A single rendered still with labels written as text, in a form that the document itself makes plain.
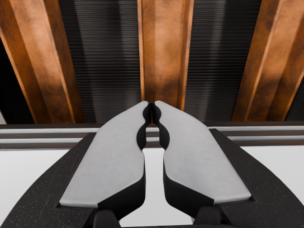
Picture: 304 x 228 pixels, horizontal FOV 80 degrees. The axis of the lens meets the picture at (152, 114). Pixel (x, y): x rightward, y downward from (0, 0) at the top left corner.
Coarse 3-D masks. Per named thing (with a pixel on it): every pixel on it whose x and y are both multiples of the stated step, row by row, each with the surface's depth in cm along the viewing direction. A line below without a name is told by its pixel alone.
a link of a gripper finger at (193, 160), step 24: (168, 120) 10; (192, 120) 10; (168, 144) 8; (192, 144) 8; (216, 144) 8; (168, 168) 7; (192, 168) 7; (216, 168) 7; (168, 192) 7; (192, 192) 6; (216, 192) 6; (240, 192) 6; (192, 216) 7
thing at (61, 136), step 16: (0, 128) 24; (16, 128) 24; (32, 128) 24; (48, 128) 24; (64, 128) 24; (80, 128) 24; (96, 128) 24; (224, 128) 24; (240, 128) 24; (256, 128) 24; (272, 128) 24; (288, 128) 24; (0, 144) 23; (16, 144) 23; (32, 144) 23; (48, 144) 23; (64, 144) 23; (240, 144) 23; (256, 144) 23; (272, 144) 23; (288, 144) 23
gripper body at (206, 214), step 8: (200, 208) 6; (208, 208) 6; (96, 216) 5; (104, 216) 5; (112, 216) 5; (200, 216) 5; (208, 216) 5; (216, 216) 5; (96, 224) 5; (104, 224) 5; (112, 224) 5; (192, 224) 5; (200, 224) 5; (208, 224) 5; (216, 224) 5; (224, 224) 5
